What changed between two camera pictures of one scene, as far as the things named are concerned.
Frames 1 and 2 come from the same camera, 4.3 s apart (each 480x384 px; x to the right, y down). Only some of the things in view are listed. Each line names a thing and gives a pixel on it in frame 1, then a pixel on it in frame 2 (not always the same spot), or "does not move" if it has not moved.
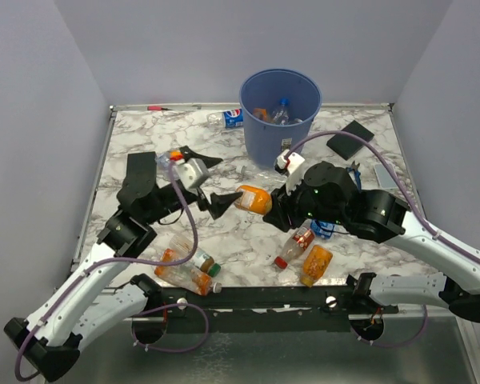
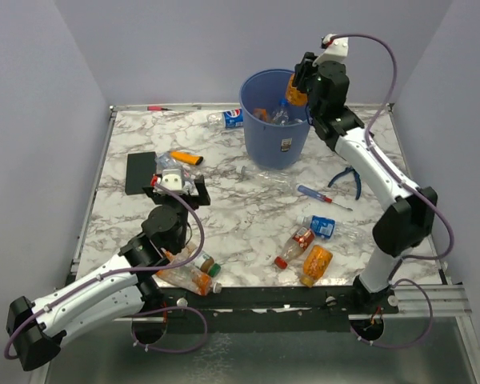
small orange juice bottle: [254, 199] -> [294, 95]
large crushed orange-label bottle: [261, 113] does not move
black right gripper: [281, 198] -> [303, 70]
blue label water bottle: [323, 230] does not move
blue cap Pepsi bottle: [281, 115] does not move
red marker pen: [157, 108] does not move
